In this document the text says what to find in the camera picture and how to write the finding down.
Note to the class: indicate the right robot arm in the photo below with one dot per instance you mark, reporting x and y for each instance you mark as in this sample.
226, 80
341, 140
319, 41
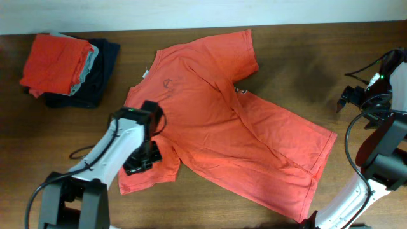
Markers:
380, 166

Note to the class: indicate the orange-red t-shirt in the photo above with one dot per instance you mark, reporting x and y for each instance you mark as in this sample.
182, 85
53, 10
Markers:
229, 136

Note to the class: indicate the folded dark navy garment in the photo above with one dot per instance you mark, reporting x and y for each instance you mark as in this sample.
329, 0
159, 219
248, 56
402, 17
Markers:
89, 93

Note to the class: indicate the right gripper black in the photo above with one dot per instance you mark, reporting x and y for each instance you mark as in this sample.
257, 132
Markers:
353, 95

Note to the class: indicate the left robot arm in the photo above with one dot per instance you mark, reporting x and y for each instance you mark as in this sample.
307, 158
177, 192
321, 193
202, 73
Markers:
79, 198

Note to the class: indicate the folded grey shirt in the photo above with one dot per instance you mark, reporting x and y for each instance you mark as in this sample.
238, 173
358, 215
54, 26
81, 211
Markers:
86, 65

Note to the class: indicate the folded red-orange shirt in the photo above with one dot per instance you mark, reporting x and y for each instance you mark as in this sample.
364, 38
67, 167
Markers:
36, 67

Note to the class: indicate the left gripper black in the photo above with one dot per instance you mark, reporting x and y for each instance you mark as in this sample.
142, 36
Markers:
135, 166

